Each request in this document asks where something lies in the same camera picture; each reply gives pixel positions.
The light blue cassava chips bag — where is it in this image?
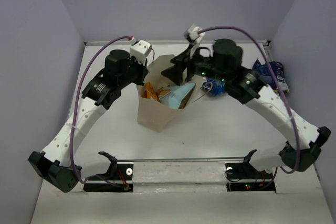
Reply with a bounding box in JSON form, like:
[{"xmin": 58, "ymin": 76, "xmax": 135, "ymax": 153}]
[{"xmin": 157, "ymin": 83, "xmax": 196, "ymax": 110}]

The orange chips bag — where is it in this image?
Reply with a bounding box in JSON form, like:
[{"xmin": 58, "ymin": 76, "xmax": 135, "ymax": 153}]
[{"xmin": 141, "ymin": 82, "xmax": 171, "ymax": 102}]

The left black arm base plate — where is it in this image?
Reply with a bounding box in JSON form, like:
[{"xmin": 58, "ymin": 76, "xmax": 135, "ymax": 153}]
[{"xmin": 83, "ymin": 162, "xmax": 134, "ymax": 193}]

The dark blue purple snack bag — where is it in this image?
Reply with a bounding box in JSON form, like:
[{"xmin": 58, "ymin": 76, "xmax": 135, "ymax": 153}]
[{"xmin": 252, "ymin": 59, "xmax": 289, "ymax": 93}]

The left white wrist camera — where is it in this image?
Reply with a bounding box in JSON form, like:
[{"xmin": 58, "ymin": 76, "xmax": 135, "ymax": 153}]
[{"xmin": 129, "ymin": 40, "xmax": 152, "ymax": 66}]

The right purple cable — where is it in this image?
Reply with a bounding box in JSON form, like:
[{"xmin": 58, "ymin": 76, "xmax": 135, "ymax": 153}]
[{"xmin": 199, "ymin": 26, "xmax": 301, "ymax": 190}]

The blue white snack pack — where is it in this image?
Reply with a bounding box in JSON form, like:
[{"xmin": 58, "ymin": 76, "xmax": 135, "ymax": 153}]
[{"xmin": 201, "ymin": 78, "xmax": 226, "ymax": 97}]

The white front cover board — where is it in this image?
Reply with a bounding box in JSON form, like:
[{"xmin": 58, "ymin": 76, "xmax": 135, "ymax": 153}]
[{"xmin": 32, "ymin": 168, "xmax": 333, "ymax": 223}]

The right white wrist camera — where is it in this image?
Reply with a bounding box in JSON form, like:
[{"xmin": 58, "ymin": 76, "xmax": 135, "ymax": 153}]
[{"xmin": 183, "ymin": 24, "xmax": 203, "ymax": 45}]

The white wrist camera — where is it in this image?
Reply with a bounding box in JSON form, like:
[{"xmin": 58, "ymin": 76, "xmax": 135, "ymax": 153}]
[
  {"xmin": 183, "ymin": 24, "xmax": 203, "ymax": 45},
  {"xmin": 129, "ymin": 40, "xmax": 152, "ymax": 66}
]

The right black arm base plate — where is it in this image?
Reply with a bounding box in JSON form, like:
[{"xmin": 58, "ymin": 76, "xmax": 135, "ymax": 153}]
[{"xmin": 224, "ymin": 163, "xmax": 276, "ymax": 192}]

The brown paper bag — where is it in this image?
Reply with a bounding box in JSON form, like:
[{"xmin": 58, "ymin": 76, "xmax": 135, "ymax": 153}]
[{"xmin": 136, "ymin": 48, "xmax": 213, "ymax": 133}]

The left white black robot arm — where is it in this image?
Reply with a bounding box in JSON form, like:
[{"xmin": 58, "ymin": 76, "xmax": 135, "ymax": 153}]
[{"xmin": 28, "ymin": 47, "xmax": 151, "ymax": 193}]

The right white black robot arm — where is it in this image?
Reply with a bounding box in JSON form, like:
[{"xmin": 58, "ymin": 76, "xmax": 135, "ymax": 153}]
[{"xmin": 161, "ymin": 39, "xmax": 331, "ymax": 178}]

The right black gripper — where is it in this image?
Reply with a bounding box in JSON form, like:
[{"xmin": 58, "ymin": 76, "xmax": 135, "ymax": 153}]
[{"xmin": 163, "ymin": 40, "xmax": 232, "ymax": 83}]

